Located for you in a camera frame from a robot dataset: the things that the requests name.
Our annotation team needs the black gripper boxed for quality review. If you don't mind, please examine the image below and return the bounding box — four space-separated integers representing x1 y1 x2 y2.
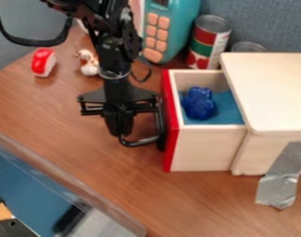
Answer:
75 86 164 137

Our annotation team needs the white drawer with red front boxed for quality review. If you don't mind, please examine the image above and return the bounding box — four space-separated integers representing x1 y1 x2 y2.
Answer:
116 68 249 173

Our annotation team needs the blue toy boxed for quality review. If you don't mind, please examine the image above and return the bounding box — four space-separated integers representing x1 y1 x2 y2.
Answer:
180 85 219 121

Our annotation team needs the red and white toy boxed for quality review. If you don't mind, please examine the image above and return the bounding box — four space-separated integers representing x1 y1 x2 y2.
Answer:
30 47 57 79

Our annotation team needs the teal toy microwave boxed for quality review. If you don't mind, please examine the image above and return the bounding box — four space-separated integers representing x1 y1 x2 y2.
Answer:
129 0 203 65

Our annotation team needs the red green white can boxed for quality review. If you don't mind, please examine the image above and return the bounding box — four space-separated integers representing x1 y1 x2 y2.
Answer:
184 14 233 70

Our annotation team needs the silver can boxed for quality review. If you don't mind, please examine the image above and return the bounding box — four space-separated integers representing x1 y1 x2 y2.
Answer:
229 41 270 54

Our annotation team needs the white cabinet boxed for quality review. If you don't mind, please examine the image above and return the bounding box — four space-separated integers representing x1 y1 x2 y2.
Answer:
218 51 301 177

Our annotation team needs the grey tape strip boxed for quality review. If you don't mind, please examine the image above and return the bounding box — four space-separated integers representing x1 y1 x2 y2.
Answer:
254 141 301 211

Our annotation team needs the black cable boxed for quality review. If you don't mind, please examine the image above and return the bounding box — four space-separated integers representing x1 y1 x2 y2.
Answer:
0 0 75 48

